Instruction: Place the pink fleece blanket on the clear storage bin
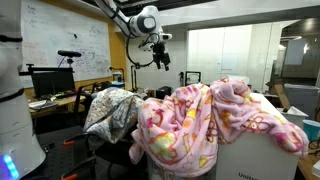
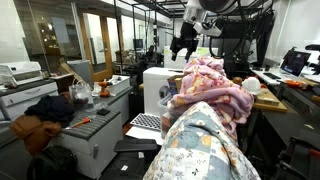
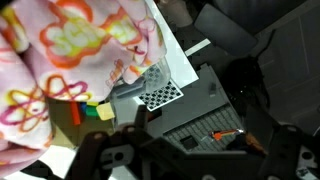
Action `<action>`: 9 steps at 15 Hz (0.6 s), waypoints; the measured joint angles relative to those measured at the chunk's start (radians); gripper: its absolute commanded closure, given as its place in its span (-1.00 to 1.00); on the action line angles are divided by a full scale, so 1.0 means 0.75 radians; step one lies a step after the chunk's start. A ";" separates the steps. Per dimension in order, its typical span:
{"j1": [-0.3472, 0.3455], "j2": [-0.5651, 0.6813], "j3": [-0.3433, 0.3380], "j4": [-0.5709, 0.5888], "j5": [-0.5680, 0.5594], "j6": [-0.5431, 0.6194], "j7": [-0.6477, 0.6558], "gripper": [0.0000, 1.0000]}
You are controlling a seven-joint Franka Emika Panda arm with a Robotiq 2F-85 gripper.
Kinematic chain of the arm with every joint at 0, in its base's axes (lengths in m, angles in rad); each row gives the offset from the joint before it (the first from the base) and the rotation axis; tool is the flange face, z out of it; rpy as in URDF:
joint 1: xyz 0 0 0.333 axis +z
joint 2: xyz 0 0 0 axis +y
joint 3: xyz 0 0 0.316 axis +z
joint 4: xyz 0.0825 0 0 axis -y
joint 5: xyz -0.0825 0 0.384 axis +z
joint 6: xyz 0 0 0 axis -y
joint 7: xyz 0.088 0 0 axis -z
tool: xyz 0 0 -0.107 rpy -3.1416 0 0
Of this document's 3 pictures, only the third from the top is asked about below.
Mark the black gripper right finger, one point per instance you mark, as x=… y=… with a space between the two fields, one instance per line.
x=283 y=150

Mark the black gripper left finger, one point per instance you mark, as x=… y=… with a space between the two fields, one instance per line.
x=91 y=153

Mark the pink patterned fleece blanket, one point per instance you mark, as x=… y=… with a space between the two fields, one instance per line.
x=66 y=50

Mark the brown cardboard box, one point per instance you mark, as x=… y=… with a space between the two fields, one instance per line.
x=63 y=120

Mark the dark navy jacket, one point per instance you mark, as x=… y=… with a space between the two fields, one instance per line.
x=238 y=141

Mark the black backpack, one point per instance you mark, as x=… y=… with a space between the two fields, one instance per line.
x=246 y=85

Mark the grey ribbed foam mat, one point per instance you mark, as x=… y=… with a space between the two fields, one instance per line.
x=206 y=126

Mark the dotted calibration board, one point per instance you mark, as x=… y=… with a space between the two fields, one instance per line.
x=161 y=95

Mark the small black flat device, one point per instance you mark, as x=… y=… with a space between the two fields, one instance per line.
x=189 y=142

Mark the white low cabinet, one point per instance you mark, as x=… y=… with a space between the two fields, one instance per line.
x=196 y=100

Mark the white paper sheet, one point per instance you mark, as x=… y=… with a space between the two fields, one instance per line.
x=176 y=60

